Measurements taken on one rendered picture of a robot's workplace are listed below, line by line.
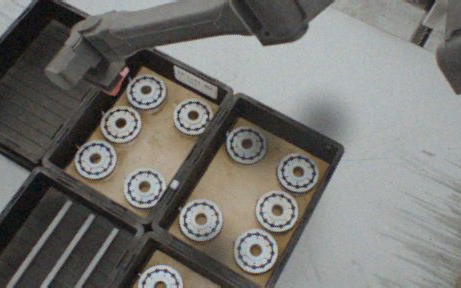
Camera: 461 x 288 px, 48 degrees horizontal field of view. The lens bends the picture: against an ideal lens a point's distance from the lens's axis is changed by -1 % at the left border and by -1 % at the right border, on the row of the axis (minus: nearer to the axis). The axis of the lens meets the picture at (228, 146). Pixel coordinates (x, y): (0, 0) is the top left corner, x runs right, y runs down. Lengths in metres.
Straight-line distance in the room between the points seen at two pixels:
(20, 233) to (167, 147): 0.41
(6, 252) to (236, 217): 0.55
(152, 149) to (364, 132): 0.61
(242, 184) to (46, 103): 0.56
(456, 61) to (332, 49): 1.05
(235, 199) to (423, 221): 0.53
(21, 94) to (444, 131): 1.19
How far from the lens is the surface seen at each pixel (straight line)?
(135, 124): 1.34
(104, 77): 1.07
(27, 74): 1.51
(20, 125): 1.44
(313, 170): 1.30
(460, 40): 0.66
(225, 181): 1.30
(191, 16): 0.73
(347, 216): 1.46
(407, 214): 1.51
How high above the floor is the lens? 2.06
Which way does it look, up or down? 67 degrees down
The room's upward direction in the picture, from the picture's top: 5 degrees clockwise
